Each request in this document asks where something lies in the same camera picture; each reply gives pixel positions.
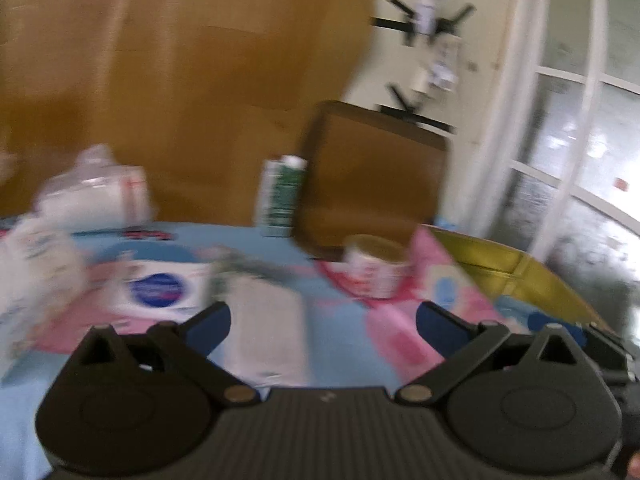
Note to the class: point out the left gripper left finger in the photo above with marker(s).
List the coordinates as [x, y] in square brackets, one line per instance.
[188, 345]

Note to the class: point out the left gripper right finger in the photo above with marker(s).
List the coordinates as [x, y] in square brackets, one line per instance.
[464, 346]

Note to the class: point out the clear packaged white pad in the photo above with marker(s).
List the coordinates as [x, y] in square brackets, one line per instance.
[267, 344]

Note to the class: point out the white blue wipes pack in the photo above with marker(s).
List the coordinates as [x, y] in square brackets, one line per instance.
[158, 290]

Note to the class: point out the pink gold tin box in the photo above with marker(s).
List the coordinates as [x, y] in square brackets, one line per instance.
[499, 270]

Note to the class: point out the round pink white tub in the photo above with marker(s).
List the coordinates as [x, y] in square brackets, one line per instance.
[374, 266]

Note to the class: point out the blue pink cartoon tablecloth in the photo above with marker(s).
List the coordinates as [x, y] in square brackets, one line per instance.
[352, 342]

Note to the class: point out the white plastic bag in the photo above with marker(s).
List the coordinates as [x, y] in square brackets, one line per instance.
[96, 194]

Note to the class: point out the green white carton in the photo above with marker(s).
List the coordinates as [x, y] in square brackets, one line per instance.
[277, 196]

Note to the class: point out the brown chair backrest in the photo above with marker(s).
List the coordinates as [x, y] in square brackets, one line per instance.
[367, 173]

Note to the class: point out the white framed glass door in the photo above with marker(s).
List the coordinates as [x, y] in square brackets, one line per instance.
[561, 177]

